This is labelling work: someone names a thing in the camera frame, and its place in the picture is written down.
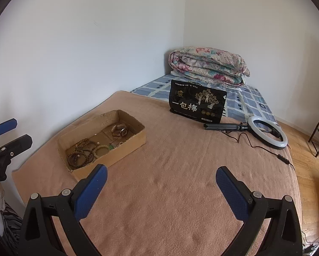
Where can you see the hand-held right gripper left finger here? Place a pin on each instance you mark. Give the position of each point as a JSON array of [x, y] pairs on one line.
[[91, 192]]

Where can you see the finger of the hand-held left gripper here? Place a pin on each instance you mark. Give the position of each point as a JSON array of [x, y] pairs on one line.
[[18, 141], [4, 126]]

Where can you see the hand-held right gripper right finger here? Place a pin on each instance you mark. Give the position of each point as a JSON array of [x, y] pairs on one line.
[[232, 192]]

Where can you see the cardboard box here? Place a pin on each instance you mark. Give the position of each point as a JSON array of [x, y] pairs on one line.
[[127, 141]]

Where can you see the dark striped cloth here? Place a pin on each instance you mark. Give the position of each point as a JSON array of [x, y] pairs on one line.
[[11, 226]]

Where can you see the peach fleece blanket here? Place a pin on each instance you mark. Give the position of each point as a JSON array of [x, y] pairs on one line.
[[175, 192]]

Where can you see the black folded tripod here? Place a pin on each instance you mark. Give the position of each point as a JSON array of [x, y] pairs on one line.
[[220, 126]]

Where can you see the black snack bag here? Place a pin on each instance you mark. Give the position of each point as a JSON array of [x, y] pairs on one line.
[[196, 101]]

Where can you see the blue checked bedsheet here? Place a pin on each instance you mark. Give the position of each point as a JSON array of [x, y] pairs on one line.
[[159, 85]]

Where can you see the folded floral quilt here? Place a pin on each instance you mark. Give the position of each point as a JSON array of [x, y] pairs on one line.
[[207, 64]]

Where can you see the white folded cloth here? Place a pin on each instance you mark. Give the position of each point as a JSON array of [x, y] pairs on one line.
[[176, 73]]

